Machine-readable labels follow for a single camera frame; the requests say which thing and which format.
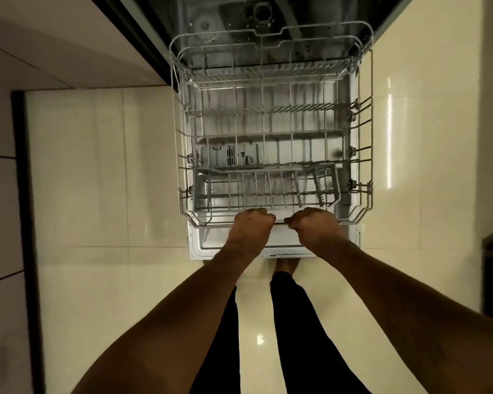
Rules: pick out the person's black trousers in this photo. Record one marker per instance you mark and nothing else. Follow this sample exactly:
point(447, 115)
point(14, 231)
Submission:
point(279, 344)

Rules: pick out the white dishwasher door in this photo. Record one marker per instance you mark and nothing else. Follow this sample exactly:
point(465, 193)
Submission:
point(271, 242)

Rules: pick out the dark cabinet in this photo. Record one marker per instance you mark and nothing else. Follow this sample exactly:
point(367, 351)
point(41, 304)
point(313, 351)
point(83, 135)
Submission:
point(20, 242)

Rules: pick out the person's left hand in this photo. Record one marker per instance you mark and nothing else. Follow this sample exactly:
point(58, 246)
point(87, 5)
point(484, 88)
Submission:
point(250, 229)

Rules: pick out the person's left forearm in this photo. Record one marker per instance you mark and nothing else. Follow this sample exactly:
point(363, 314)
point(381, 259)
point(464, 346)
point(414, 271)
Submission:
point(168, 324)

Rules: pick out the person's right forearm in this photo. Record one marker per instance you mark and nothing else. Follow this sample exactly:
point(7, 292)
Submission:
point(415, 320)

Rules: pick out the person's bare foot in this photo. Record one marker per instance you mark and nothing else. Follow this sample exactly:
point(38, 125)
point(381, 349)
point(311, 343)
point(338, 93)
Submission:
point(286, 266)

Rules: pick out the person's right fingers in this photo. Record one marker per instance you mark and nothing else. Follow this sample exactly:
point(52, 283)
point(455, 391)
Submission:
point(300, 219)

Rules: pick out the person's right hand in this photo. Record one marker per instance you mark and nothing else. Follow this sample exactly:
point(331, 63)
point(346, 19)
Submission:
point(316, 231)

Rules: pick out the dishwasher tub interior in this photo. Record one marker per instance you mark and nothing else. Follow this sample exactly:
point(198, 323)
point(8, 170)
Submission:
point(263, 24)

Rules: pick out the person's left fingers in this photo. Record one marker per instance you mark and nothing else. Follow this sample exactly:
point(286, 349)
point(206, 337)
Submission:
point(259, 215)

